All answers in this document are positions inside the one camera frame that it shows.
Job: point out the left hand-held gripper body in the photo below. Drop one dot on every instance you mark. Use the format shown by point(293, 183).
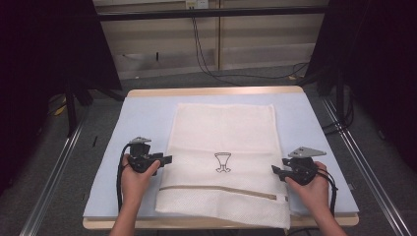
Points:
point(140, 157)

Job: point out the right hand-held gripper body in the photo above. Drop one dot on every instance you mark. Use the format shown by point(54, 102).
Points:
point(303, 167)

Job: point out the cream mesh laundry bag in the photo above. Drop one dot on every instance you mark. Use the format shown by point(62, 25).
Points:
point(223, 137)

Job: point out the person's left hand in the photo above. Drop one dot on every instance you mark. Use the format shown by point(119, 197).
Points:
point(136, 185)

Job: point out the person's right hand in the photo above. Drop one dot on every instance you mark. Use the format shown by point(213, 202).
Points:
point(311, 195)

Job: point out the light blue table mat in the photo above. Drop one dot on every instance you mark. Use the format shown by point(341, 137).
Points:
point(147, 114)

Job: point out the small black floor object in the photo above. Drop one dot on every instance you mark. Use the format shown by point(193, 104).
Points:
point(95, 141)

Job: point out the black stand leg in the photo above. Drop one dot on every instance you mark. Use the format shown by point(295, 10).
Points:
point(71, 111)
point(341, 101)

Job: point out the wooden table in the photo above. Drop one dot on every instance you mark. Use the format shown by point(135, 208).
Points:
point(213, 90)

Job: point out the yellow floor object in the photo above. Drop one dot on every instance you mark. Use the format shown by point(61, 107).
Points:
point(60, 109)

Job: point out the black curtain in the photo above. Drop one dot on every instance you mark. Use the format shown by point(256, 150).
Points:
point(377, 65)
point(39, 65)

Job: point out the black horizontal bar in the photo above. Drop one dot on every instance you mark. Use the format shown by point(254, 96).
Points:
point(213, 13)

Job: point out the metal floor rail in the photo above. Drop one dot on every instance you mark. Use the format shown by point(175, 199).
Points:
point(52, 177)
point(370, 167)

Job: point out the white wall outlet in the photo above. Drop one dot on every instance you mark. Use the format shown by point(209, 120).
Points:
point(197, 3)

